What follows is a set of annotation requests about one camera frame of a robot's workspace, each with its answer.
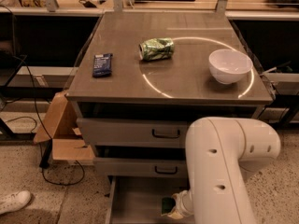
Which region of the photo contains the top grey drawer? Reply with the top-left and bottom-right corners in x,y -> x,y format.
77,119 -> 188,148

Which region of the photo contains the white sneaker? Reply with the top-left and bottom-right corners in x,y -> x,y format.
0,190 -> 31,215

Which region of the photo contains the black middle drawer handle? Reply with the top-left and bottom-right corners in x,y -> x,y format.
154,166 -> 178,175

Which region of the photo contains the open bottom grey drawer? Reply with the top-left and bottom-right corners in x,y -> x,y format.
105,176 -> 194,224

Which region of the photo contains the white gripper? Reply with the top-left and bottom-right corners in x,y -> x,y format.
166,190 -> 193,219

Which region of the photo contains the brown cardboard box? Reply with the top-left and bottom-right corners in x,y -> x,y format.
34,91 -> 94,165

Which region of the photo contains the black floor cable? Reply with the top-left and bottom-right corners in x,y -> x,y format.
0,54 -> 86,187

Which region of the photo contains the black top drawer handle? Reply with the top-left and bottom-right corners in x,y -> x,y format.
151,129 -> 180,139

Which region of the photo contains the green yellow sponge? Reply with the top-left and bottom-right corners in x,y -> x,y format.
161,197 -> 176,216

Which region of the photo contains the dark blue snack bar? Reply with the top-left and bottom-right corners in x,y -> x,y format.
93,53 -> 113,77

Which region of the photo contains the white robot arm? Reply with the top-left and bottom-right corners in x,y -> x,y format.
166,117 -> 281,224

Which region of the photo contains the middle grey drawer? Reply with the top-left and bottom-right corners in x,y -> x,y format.
93,158 -> 188,178

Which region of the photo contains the black drawer handle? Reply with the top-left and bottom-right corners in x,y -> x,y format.
154,166 -> 178,175
151,129 -> 180,139

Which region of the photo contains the white bowl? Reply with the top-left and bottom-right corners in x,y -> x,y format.
208,49 -> 253,84

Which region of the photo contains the grey drawer cabinet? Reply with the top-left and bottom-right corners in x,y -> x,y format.
65,10 -> 275,179

